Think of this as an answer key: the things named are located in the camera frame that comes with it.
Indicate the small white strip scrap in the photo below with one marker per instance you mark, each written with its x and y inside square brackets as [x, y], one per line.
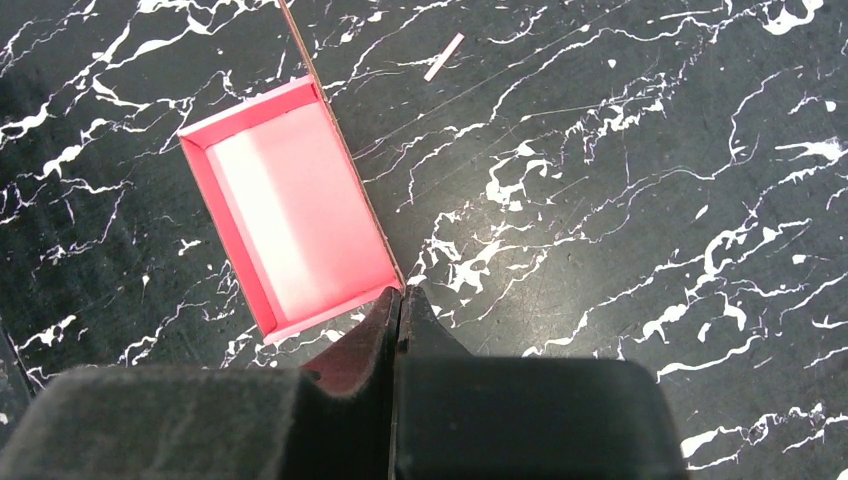
[443, 57]

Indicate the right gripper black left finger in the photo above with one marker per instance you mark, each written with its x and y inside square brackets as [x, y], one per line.
[327, 419]

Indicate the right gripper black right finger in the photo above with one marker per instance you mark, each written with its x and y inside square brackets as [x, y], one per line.
[461, 416]

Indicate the pink paper box sheet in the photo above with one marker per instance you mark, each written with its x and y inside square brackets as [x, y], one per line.
[290, 208]

